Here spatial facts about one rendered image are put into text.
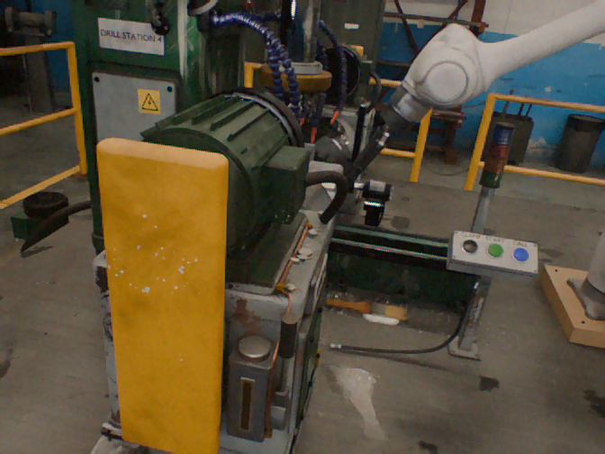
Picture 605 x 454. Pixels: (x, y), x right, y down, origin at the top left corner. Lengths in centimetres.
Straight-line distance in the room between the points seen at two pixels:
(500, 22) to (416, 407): 558
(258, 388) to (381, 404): 43
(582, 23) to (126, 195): 89
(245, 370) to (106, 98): 80
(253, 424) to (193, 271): 24
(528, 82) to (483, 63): 546
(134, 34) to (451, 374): 100
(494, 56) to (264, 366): 68
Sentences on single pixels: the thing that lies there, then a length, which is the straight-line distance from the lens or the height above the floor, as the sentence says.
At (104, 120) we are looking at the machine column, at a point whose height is 119.
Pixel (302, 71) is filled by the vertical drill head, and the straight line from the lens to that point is 118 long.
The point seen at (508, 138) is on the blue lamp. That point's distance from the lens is 155.
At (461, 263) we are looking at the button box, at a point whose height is 104.
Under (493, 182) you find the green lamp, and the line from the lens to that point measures 158.
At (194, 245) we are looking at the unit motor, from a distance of 50.
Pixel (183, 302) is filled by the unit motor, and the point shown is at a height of 119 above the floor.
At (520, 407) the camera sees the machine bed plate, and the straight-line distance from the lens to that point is 111.
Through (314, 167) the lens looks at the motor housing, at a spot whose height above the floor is 110.
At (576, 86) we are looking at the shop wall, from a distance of 656.
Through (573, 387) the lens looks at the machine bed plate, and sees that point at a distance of 123.
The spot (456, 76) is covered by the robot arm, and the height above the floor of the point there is 140.
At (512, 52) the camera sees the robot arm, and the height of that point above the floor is 144.
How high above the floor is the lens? 149
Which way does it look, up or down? 25 degrees down
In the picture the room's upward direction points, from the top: 6 degrees clockwise
